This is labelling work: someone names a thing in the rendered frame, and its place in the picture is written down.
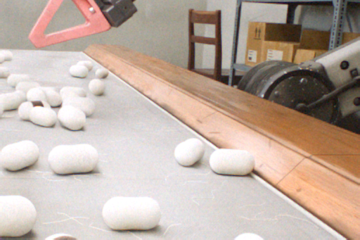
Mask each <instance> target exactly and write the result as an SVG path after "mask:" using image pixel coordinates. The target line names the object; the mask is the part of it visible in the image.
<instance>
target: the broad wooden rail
mask: <svg viewBox="0 0 360 240"><path fill-rule="evenodd" d="M83 53H84V54H86V55H88V56H89V57H91V58H92V59H94V60H95V61H96V62H98V63H99V64H101V65H102V66H103V67H104V68H107V69H108V70H109V71H110V72H112V73H113V74H115V75H116V76H118V77H119V78H120V79H121V80H122V81H124V82H126V83H127V84H128V85H129V86H131V87H132V88H134V89H135V90H136V91H138V92H139V93H141V94H143V95H144V96H145V97H146V98H148V99H149V100H151V101H152V102H153V103H155V104H156V105H158V106H159V107H161V108H162V109H163V110H165V111H166V112H168V113H169V114H170V115H172V116H173V117H175V118H176V119H177V120H179V121H180V122H182V123H183V124H185V125H186V126H187V127H189V128H190V129H192V130H193V131H194V132H196V133H197V134H199V135H200V136H201V137H203V138H204V139H206V140H207V141H209V142H210V143H211V144H213V145H214V146H216V147H217V148H218V149H229V150H240V151H247V152H248V153H250V154H251V155H252V157H253V158H254V160H255V166H254V168H253V169H252V171H251V172H253V173H254V174H256V176H258V177H260V178H261V179H263V180H264V181H265V182H267V183H268V184H270V185H271V186H272V187H273V188H275V189H277V190H278V191H279V192H281V193H282V194H284V195H285V196H287V197H288V198H289V199H290V200H292V201H294V202H295V203H296V204H297V205H299V206H301V207H302V208H304V209H305V210H306V211H307V212H308V213H310V214H311V215H313V216H314V217H315V218H317V219H318V220H320V221H321V222H322V223H323V224H325V225H327V226H328V227H330V228H331V229H332V230H334V231H335V232H337V233H338V234H339V235H340V236H342V237H344V238H345V239H346V240H360V135H358V134H355V133H353V132H350V131H347V130H344V129H342V128H339V127H336V126H334V125H331V124H328V123H327V122H324V121H321V120H318V119H316V118H313V117H310V116H308V115H305V114H303V113H300V112H297V111H296V110H292V109H290V108H286V107H285V106H281V105H279V104H277V103H274V102H271V101H268V100H266V99H263V98H260V97H258V96H255V95H253V94H249V93H247V92H245V91H242V90H239V89H236V88H234V87H231V86H228V85H226V84H224V83H221V82H218V81H216V80H213V79H211V78H208V77H206V76H203V75H200V74H198V73H195V72H192V71H190V70H187V69H184V68H181V67H179V66H177V65H173V64H171V63H168V62H166V61H163V60H160V59H158V58H155V57H152V56H149V55H147V54H143V53H140V52H138V51H135V50H132V49H129V48H127V47H125V46H122V45H107V44H92V45H90V46H89V47H88V48H87V49H86V50H84V51H83Z"/></svg>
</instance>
